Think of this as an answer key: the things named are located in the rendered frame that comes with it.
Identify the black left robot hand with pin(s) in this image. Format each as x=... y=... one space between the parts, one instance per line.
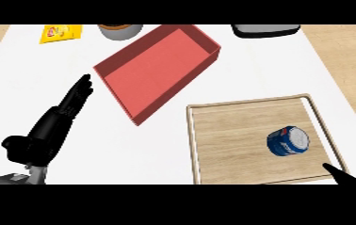
x=51 y=125

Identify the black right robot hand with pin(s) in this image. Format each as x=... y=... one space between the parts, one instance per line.
x=342 y=176

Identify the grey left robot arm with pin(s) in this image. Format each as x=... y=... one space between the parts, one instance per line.
x=26 y=176

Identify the blue can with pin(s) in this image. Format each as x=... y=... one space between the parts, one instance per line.
x=289 y=141

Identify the pale wooden tray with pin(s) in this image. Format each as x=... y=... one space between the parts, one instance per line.
x=246 y=137

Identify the red open box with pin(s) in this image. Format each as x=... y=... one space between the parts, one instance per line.
x=156 y=70

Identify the yellow packet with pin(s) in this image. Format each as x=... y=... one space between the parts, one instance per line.
x=60 y=33

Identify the grey round container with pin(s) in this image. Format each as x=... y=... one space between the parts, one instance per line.
x=121 y=31

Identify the black and grey appliance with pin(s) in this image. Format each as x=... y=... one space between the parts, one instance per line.
x=265 y=30

